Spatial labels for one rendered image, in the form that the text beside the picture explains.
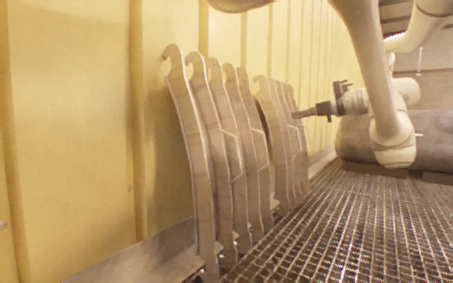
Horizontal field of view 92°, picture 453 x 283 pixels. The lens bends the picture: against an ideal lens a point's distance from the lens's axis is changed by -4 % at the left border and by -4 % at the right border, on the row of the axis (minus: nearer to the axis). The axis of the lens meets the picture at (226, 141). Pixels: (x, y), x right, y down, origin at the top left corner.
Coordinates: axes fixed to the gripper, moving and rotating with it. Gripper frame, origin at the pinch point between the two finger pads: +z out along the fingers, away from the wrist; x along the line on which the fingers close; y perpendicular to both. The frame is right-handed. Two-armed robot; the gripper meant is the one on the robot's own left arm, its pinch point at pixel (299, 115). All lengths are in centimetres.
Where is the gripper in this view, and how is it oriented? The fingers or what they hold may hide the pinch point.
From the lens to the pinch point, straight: 95.1
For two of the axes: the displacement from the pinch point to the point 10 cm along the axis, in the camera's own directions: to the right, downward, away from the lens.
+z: -8.0, 1.5, 5.8
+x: 5.7, -0.9, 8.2
